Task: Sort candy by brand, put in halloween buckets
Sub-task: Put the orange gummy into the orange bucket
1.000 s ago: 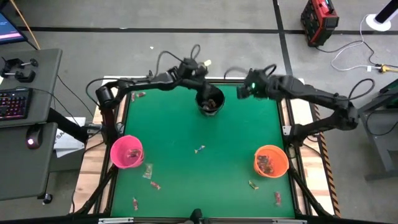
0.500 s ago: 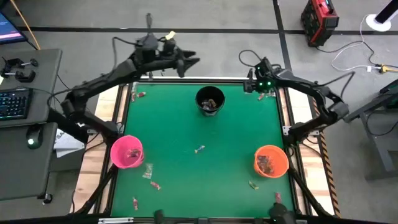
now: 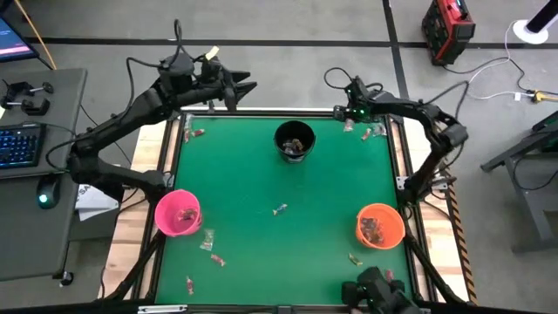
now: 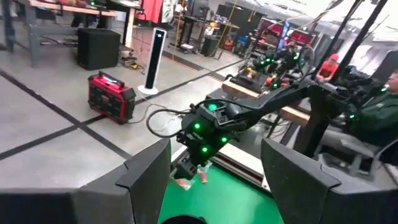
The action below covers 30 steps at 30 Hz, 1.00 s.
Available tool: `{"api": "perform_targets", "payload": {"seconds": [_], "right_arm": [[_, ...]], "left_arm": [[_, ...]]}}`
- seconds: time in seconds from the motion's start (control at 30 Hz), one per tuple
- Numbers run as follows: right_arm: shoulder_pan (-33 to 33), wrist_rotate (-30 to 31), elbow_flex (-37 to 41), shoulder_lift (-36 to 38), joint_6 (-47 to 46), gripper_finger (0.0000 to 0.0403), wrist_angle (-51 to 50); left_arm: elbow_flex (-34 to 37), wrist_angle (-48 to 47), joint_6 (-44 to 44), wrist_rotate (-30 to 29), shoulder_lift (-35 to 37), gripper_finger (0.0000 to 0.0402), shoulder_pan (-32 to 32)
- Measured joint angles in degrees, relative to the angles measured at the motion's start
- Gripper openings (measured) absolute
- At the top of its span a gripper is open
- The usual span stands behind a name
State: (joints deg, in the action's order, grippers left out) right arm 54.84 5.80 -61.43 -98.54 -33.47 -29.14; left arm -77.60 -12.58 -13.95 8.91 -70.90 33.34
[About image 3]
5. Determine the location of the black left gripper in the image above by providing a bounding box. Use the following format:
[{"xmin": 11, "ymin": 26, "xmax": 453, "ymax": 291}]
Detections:
[{"xmin": 191, "ymin": 56, "xmax": 258, "ymax": 100}]

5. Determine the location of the black bucket with face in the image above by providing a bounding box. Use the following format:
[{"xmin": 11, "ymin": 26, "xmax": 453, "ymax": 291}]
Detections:
[{"xmin": 273, "ymin": 120, "xmax": 316, "ymax": 165}]

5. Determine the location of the orange halloween bucket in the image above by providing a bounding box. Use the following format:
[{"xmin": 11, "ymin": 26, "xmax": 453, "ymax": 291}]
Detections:
[{"xmin": 355, "ymin": 202, "xmax": 406, "ymax": 250}]

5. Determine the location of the pink halloween bucket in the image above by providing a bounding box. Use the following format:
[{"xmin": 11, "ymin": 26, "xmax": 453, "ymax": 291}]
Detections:
[{"xmin": 154, "ymin": 188, "xmax": 203, "ymax": 238}]

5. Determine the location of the green clear candy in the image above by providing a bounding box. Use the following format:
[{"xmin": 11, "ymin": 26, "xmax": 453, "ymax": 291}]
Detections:
[{"xmin": 199, "ymin": 229, "xmax": 215, "ymax": 252}]

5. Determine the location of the red black power box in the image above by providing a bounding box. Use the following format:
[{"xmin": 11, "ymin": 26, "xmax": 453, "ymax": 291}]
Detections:
[{"xmin": 421, "ymin": 0, "xmax": 476, "ymax": 66}]

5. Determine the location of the yellow black hazard strip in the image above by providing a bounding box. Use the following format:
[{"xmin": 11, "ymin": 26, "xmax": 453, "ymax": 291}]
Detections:
[{"xmin": 429, "ymin": 117, "xmax": 479, "ymax": 304}]

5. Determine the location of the white round stand base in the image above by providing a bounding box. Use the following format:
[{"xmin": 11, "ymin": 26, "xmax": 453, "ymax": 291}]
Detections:
[{"xmin": 513, "ymin": 19, "xmax": 549, "ymax": 44}]

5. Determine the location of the grey desk top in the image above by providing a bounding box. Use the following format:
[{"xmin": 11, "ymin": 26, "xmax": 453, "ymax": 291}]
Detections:
[
  {"xmin": 0, "ymin": 171, "xmax": 82, "ymax": 283},
  {"xmin": 0, "ymin": 67, "xmax": 88, "ymax": 180}
]

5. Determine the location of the green table mat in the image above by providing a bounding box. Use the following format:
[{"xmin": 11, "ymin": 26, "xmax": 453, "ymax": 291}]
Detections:
[{"xmin": 154, "ymin": 113, "xmax": 415, "ymax": 306}]

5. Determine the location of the white paper sheet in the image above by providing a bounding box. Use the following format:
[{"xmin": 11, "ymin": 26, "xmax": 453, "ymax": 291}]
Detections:
[{"xmin": 76, "ymin": 182, "xmax": 119, "ymax": 222}]

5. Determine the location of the black device green edge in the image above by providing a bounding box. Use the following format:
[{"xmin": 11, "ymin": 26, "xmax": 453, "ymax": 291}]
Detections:
[{"xmin": 532, "ymin": 111, "xmax": 558, "ymax": 152}]

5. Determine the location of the floor stand pole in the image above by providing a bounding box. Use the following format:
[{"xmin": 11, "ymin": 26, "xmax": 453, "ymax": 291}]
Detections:
[{"xmin": 525, "ymin": 0, "xmax": 558, "ymax": 34}]

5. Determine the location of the dark metal stand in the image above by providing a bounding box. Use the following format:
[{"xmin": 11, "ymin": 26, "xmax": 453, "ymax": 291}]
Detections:
[{"xmin": 481, "ymin": 126, "xmax": 558, "ymax": 254}]

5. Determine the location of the black screw clamp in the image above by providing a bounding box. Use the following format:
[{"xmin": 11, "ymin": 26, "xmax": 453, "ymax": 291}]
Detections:
[
  {"xmin": 2, "ymin": 80, "xmax": 56, "ymax": 99},
  {"xmin": 0, "ymin": 98, "xmax": 51, "ymax": 117}
]

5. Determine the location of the yellow wooden stick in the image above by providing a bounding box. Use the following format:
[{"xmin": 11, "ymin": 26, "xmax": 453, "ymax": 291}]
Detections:
[{"xmin": 12, "ymin": 0, "xmax": 58, "ymax": 71}]

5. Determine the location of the black computer mouse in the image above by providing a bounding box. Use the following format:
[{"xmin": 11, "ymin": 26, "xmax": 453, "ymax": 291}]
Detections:
[{"xmin": 36, "ymin": 173, "xmax": 61, "ymax": 210}]

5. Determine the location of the backlit black keyboard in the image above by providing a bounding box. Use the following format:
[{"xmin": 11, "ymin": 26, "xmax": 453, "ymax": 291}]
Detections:
[{"xmin": 0, "ymin": 123, "xmax": 47, "ymax": 169}]

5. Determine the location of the computer monitor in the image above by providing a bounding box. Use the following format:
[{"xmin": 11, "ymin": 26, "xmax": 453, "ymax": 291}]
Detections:
[{"xmin": 0, "ymin": 16, "xmax": 39, "ymax": 64}]

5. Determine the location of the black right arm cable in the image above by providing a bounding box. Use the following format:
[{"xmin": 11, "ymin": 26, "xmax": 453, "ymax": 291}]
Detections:
[{"xmin": 323, "ymin": 66, "xmax": 470, "ymax": 106}]

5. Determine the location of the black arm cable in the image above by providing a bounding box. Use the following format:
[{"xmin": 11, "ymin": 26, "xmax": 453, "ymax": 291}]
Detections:
[
  {"xmin": 125, "ymin": 19, "xmax": 184, "ymax": 106},
  {"xmin": 323, "ymin": 66, "xmax": 470, "ymax": 106}
]

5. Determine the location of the black aluminium table frame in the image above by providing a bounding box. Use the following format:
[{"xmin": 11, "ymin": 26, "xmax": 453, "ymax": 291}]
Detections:
[{"xmin": 98, "ymin": 98, "xmax": 479, "ymax": 314}]

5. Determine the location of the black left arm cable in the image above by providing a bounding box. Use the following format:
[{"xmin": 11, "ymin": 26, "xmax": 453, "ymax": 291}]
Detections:
[{"xmin": 125, "ymin": 19, "xmax": 184, "ymax": 106}]

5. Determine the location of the white floor cable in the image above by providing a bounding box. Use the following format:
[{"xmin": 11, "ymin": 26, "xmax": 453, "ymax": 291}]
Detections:
[{"xmin": 463, "ymin": 19, "xmax": 524, "ymax": 101}]

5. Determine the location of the black floor cable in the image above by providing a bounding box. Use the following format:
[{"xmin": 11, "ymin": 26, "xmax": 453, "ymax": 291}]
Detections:
[{"xmin": 442, "ymin": 56, "xmax": 531, "ymax": 93}]

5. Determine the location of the yellow cable plug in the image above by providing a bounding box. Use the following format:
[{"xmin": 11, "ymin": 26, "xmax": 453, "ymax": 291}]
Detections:
[{"xmin": 529, "ymin": 89, "xmax": 558, "ymax": 104}]

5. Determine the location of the silver metal bracket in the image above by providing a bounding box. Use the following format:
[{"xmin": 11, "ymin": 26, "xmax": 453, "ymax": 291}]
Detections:
[{"xmin": 138, "ymin": 304, "xmax": 188, "ymax": 314}]

